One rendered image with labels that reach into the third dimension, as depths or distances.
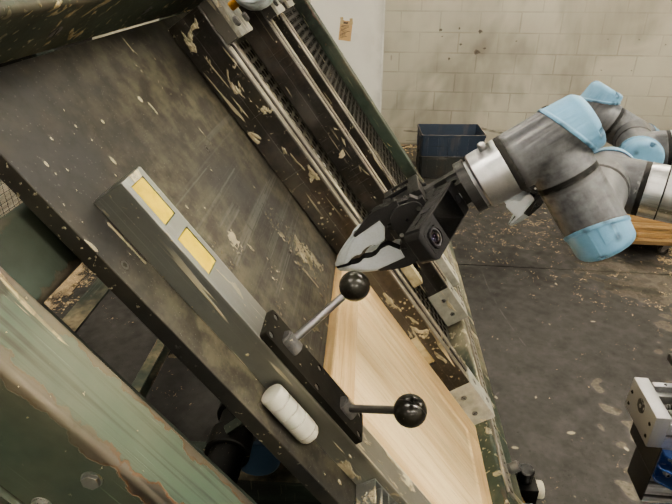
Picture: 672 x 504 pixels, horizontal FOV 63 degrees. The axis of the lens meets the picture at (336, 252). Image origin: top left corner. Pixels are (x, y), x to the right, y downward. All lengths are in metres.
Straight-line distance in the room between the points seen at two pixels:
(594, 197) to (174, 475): 0.53
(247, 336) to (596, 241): 0.42
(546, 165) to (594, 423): 2.27
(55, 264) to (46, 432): 0.21
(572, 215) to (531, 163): 0.08
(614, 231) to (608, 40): 5.84
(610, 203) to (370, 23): 4.14
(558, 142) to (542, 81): 5.74
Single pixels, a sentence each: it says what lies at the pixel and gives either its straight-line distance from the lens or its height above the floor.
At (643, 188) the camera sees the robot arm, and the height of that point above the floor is 1.62.
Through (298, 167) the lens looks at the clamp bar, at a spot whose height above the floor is 1.53.
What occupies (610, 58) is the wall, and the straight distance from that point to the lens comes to 6.57.
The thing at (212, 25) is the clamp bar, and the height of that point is 1.78.
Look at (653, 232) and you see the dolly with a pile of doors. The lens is 4.41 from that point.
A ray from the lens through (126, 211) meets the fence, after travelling 0.59.
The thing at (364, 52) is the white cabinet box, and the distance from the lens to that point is 4.78.
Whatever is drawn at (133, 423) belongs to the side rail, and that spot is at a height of 1.59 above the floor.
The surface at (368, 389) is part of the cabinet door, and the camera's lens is 0.90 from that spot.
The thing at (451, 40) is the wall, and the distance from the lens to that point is 6.20.
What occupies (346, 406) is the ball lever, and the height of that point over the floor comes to 1.39.
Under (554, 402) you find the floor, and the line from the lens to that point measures 2.92.
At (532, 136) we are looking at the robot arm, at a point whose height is 1.70.
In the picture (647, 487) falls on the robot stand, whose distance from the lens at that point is 1.60.
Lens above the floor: 1.88
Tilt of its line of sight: 28 degrees down
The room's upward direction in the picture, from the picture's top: straight up
